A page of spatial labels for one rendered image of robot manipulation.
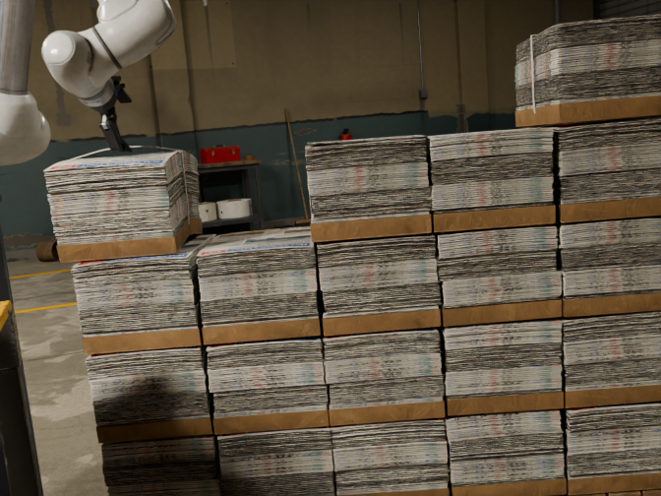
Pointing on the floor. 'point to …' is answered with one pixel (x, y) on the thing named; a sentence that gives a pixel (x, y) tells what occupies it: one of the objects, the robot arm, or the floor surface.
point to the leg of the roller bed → (17, 435)
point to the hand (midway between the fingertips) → (125, 124)
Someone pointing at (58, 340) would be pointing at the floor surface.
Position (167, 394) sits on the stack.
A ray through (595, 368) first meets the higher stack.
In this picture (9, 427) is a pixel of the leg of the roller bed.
